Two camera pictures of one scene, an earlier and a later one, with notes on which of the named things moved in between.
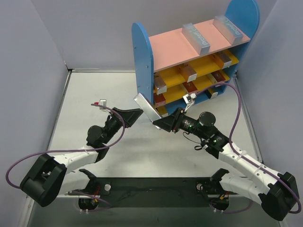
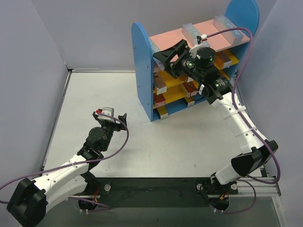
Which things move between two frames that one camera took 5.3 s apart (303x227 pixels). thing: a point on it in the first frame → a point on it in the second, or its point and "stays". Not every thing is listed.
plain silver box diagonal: (195, 38) stays
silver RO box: (160, 85) stays
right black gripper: (176, 120) → (177, 62)
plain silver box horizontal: (147, 108) → (154, 49)
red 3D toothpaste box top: (159, 100) stays
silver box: (231, 33) stays
